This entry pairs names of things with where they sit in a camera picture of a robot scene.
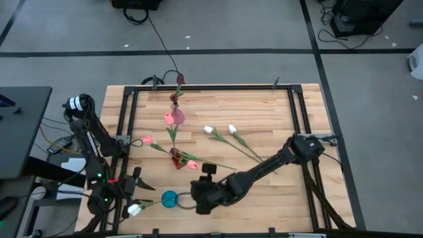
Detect black remote control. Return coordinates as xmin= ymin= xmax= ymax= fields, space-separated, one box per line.
xmin=46 ymin=136 xmax=74 ymax=155

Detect pink artificial tulip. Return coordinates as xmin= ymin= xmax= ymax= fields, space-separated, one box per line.
xmin=141 ymin=135 xmax=179 ymax=159
xmin=164 ymin=112 xmax=181 ymax=153
xmin=180 ymin=155 xmax=200 ymax=171

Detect pink glass vase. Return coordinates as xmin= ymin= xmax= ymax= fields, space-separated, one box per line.
xmin=169 ymin=102 xmax=186 ymax=126

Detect white plastic object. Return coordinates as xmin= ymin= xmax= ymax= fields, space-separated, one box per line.
xmin=406 ymin=42 xmax=423 ymax=81

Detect black equipment case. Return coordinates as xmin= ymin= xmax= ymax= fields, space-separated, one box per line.
xmin=329 ymin=0 xmax=404 ymax=38

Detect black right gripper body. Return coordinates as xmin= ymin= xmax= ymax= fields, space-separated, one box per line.
xmin=190 ymin=163 xmax=233 ymax=216

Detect long black floor cable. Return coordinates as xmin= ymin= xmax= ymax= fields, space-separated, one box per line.
xmin=122 ymin=6 xmax=185 ymax=80

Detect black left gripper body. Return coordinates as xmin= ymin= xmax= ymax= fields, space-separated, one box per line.
xmin=120 ymin=167 xmax=143 ymax=219

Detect coiled black cable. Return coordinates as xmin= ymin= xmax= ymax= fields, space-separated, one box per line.
xmin=141 ymin=75 xmax=165 ymax=86

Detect gray metal mounting plate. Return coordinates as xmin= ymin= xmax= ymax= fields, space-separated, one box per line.
xmin=296 ymin=133 xmax=339 ymax=145
xmin=112 ymin=134 xmax=132 ymax=145

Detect tangled black cables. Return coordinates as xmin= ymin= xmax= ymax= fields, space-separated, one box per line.
xmin=317 ymin=0 xmax=385 ymax=50

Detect white paper sheet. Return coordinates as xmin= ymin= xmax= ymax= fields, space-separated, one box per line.
xmin=55 ymin=157 xmax=88 ymax=201

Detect red glass vase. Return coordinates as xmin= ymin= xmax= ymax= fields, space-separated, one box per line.
xmin=170 ymin=147 xmax=188 ymax=171

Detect black floor box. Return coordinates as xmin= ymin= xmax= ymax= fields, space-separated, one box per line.
xmin=110 ymin=0 xmax=163 ymax=11

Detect black desk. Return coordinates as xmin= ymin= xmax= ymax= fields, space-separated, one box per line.
xmin=0 ymin=86 xmax=53 ymax=180

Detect black metal table frame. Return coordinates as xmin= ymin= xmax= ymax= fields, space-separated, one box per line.
xmin=79 ymin=76 xmax=356 ymax=236

